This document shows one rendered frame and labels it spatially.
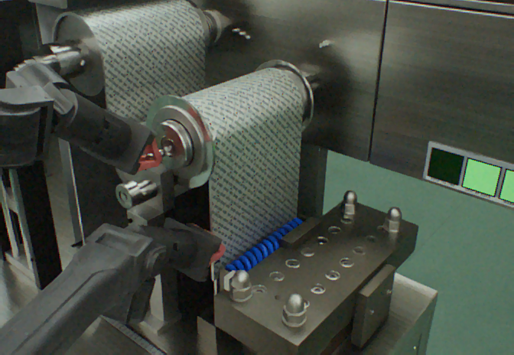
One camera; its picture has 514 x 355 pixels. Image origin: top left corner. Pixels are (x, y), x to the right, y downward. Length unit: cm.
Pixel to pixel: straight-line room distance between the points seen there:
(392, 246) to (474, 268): 184
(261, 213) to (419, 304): 36
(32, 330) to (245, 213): 46
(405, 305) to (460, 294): 157
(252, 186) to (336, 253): 20
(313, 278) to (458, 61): 41
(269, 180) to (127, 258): 37
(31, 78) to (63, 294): 28
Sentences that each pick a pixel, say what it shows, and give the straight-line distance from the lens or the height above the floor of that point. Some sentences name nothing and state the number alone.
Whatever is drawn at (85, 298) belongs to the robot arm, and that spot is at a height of 122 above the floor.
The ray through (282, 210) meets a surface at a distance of 100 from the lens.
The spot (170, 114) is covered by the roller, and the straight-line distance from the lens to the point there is 81.
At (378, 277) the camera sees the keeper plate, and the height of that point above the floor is 102.
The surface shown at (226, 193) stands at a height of 117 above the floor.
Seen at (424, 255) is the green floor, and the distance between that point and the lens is 282.
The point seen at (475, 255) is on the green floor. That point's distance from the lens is 292.
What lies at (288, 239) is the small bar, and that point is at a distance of 95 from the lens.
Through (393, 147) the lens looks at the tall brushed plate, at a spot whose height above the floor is 119.
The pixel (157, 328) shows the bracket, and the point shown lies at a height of 91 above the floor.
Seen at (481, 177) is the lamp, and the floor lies 119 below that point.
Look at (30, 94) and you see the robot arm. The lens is 65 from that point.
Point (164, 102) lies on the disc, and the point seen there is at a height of 131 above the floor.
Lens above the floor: 159
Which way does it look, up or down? 26 degrees down
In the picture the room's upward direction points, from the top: 1 degrees clockwise
